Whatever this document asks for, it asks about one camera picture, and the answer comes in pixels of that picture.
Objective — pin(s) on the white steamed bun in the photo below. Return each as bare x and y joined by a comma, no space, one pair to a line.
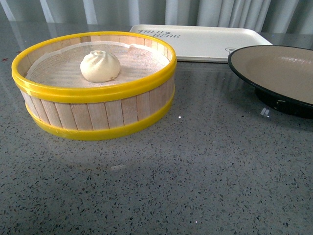
100,66

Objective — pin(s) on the beige plate with black rim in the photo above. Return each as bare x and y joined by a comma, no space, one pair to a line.
282,76

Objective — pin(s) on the cream rectangular serving tray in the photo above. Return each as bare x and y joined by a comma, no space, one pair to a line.
201,43

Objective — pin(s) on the yellow-rimmed wooden steamer basket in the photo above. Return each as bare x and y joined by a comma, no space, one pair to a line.
97,113

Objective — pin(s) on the white gauze steamer liner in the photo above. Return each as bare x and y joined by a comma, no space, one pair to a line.
61,68

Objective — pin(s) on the grey pleated curtain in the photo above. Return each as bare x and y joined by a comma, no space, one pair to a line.
271,16

